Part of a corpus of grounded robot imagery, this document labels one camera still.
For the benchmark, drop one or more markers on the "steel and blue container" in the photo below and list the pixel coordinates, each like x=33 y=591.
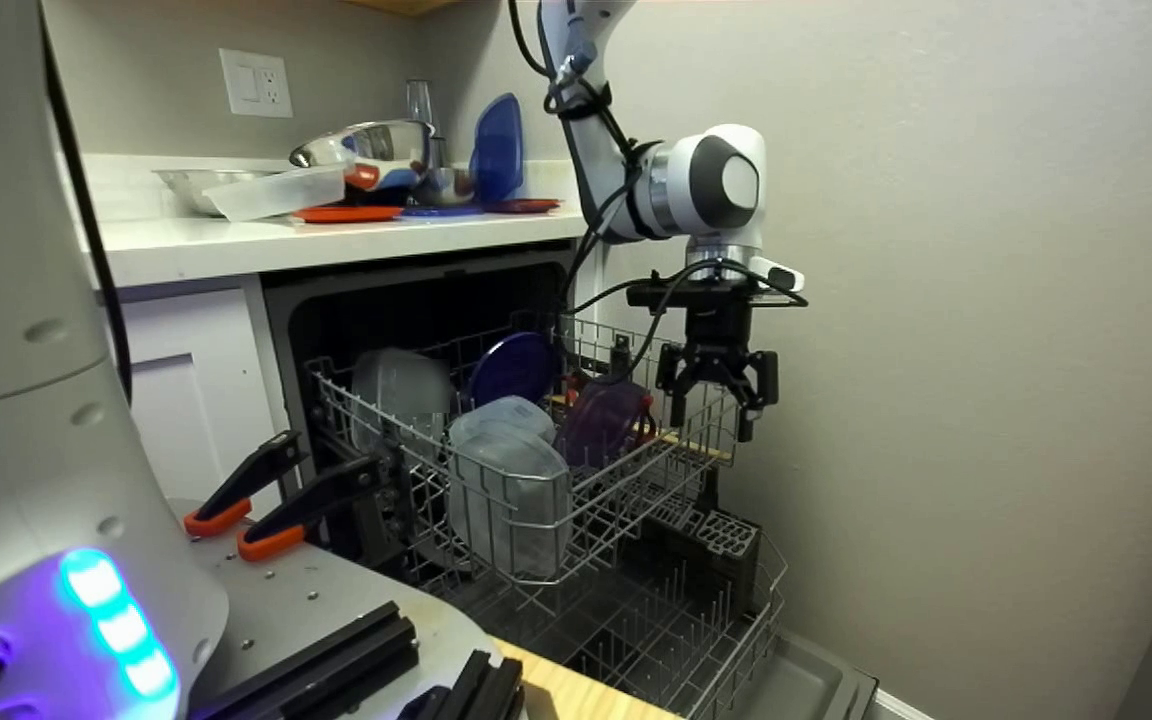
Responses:
x=378 y=142

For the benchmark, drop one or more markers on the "grey dishwasher door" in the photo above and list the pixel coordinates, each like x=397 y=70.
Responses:
x=818 y=684

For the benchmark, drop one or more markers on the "dark cutlery basket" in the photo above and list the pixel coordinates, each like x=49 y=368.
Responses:
x=716 y=561

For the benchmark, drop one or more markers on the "light wooden board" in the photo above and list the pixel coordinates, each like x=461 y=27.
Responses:
x=577 y=694

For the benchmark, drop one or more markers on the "white cabinet front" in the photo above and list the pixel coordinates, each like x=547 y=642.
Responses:
x=196 y=384

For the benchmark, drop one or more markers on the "round clear plastic container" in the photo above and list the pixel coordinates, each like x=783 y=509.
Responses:
x=517 y=501

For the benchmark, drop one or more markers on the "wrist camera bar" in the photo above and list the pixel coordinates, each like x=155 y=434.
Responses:
x=778 y=281

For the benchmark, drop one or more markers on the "black aluminium extrusion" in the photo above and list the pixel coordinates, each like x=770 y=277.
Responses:
x=322 y=660
x=478 y=684

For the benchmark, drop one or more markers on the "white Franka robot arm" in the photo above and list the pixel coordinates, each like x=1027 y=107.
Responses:
x=716 y=182

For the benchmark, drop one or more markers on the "black clamp orange tip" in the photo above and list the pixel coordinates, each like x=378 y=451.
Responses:
x=249 y=483
x=322 y=501

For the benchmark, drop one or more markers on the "black dishwasher body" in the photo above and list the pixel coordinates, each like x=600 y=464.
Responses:
x=378 y=301

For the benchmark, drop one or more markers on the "clear plastic tray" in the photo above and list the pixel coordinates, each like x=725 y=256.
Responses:
x=249 y=190

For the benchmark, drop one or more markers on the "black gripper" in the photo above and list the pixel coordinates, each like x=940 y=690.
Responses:
x=716 y=327

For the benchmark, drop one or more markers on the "purple translucent plate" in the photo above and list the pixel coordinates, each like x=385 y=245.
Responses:
x=600 y=425

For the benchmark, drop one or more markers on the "orange flat lid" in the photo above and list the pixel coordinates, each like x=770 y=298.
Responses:
x=348 y=213

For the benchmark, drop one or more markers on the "small orange item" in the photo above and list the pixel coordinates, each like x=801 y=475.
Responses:
x=360 y=177

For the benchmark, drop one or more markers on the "white wall outlet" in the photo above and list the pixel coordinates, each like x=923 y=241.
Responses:
x=259 y=80

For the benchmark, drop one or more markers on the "red flat lid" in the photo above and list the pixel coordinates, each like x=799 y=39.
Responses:
x=529 y=205

